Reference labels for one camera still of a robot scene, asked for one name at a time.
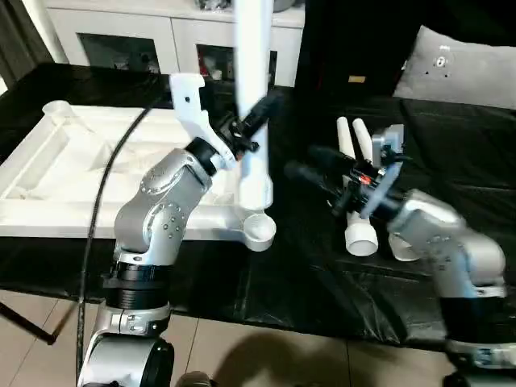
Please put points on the grey curtain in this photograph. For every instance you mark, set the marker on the grey curtain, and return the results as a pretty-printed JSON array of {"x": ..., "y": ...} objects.
[{"x": 24, "y": 40}]

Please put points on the grey cushion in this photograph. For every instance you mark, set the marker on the grey cushion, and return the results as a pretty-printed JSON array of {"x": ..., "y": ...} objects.
[{"x": 468, "y": 72}]

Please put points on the black metal frame bar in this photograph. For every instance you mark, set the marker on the black metal frame bar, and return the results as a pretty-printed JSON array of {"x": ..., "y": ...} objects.
[{"x": 28, "y": 324}]

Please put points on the black sofa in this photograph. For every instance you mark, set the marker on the black sofa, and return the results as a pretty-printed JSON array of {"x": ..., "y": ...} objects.
[{"x": 355, "y": 40}]

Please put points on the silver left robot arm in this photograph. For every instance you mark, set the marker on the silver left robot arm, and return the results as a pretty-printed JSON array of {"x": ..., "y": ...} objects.
[{"x": 161, "y": 218}]

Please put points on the black work mat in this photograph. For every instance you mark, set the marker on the black work mat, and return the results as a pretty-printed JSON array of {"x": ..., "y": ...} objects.
[{"x": 468, "y": 153}]

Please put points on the white glass-door cabinet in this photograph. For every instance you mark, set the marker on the white glass-door cabinet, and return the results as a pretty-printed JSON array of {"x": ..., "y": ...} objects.
[{"x": 145, "y": 36}]

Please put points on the small tan label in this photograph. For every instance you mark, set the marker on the small tan label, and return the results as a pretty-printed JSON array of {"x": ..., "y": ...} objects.
[{"x": 357, "y": 80}]

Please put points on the white plastic table top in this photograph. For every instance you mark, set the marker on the white plastic table top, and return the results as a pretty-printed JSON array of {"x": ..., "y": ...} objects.
[{"x": 48, "y": 177}]

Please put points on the white plastic table leg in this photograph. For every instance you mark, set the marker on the white plastic table leg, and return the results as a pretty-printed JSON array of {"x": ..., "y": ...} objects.
[
  {"x": 360, "y": 239},
  {"x": 254, "y": 48},
  {"x": 363, "y": 139}
]

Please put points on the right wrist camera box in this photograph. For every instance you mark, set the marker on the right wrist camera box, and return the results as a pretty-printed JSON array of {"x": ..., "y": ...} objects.
[{"x": 387, "y": 145}]

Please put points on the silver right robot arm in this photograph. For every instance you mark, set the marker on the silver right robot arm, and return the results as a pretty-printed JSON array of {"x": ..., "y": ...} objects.
[{"x": 443, "y": 242}]

